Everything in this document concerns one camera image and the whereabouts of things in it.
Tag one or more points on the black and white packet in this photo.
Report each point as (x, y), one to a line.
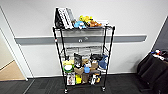
(95, 79)

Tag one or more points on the small white wall socket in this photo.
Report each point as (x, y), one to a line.
(86, 38)
(80, 40)

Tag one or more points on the brown cardboard box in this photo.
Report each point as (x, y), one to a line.
(78, 70)

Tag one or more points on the orange plush toy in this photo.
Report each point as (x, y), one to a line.
(94, 24)

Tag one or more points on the grey book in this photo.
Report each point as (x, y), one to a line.
(71, 15)

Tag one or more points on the white book with print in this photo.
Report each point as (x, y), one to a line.
(64, 18)

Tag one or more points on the white door frame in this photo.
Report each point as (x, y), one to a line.
(18, 46)

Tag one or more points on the yellow plush toy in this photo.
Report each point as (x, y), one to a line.
(85, 19)

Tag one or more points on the white printed box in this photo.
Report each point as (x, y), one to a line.
(71, 79)

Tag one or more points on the small blue orange item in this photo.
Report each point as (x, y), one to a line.
(156, 52)

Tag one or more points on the flat black pouch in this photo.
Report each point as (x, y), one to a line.
(96, 57)

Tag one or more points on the long grey wall band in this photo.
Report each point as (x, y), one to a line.
(36, 40)

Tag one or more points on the small blue cup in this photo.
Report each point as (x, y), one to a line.
(87, 69)

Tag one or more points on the black chair with dark cloth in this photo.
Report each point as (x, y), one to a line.
(153, 71)

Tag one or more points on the yellow packet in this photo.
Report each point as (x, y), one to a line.
(79, 79)

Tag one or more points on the blue plush toy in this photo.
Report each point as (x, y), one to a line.
(79, 24)

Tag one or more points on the brown paper bag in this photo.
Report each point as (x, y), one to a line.
(86, 78)

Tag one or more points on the brown box with label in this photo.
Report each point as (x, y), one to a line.
(94, 65)

